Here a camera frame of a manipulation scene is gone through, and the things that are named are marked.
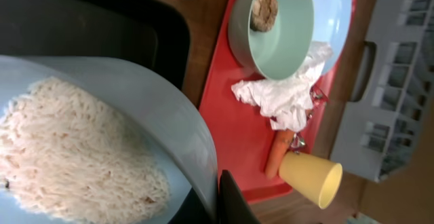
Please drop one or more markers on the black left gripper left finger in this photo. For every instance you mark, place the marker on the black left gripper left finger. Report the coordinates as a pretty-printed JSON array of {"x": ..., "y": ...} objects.
[{"x": 191, "y": 211}]

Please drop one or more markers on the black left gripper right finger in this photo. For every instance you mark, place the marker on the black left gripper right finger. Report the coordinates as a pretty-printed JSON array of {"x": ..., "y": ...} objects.
[{"x": 233, "y": 209}]

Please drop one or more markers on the yellow plastic cup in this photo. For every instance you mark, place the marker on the yellow plastic cup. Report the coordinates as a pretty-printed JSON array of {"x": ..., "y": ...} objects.
[{"x": 317, "y": 179}]

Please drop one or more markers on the white paper napkin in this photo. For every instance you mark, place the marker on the white paper napkin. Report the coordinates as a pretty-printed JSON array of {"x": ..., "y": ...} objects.
[{"x": 286, "y": 102}]

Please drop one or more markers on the light blue bowl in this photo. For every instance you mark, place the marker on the light blue bowl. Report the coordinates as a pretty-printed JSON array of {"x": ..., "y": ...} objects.
[{"x": 176, "y": 131}]

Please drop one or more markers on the white rice pile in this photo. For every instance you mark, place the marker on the white rice pile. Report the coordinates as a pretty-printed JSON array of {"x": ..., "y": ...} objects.
[{"x": 67, "y": 154}]

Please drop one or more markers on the green bowl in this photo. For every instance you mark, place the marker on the green bowl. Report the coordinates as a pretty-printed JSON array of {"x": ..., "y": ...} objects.
[{"x": 278, "y": 53}]

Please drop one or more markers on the brown food scrap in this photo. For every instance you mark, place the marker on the brown food scrap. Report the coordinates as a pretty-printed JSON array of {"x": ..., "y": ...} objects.
[{"x": 263, "y": 15}]

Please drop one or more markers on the grey dishwasher rack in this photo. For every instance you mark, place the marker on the grey dishwasher rack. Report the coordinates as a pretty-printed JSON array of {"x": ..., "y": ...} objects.
[{"x": 378, "y": 133}]

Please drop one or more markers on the black waste tray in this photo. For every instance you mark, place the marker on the black waste tray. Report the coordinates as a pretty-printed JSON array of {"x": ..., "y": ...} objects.
[{"x": 147, "y": 32}]

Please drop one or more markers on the red plastic tray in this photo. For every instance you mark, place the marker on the red plastic tray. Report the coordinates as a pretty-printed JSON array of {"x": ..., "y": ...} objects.
[{"x": 242, "y": 137}]

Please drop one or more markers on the orange carrot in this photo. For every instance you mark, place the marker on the orange carrot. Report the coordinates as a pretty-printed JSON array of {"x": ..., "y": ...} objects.
[{"x": 279, "y": 147}]

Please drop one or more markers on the red candy wrapper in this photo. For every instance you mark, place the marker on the red candy wrapper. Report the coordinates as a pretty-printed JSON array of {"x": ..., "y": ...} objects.
[{"x": 319, "y": 99}]

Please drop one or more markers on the light blue plate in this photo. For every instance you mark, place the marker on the light blue plate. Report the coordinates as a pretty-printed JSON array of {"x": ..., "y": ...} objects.
[{"x": 331, "y": 25}]

